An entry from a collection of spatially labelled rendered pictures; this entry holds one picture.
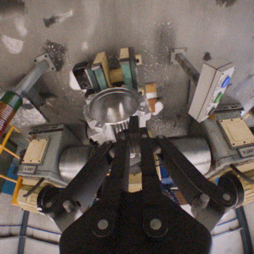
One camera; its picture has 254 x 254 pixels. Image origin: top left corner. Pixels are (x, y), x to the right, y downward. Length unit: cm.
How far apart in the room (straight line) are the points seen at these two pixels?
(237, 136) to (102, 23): 79
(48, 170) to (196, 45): 92
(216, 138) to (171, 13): 59
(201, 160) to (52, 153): 81
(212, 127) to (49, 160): 94
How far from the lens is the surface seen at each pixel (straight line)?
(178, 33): 52
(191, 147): 64
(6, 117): 40
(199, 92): 34
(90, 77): 41
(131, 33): 49
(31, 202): 89
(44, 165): 79
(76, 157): 69
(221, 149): 69
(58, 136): 84
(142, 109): 34
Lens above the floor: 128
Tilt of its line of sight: 37 degrees down
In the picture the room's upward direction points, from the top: 178 degrees clockwise
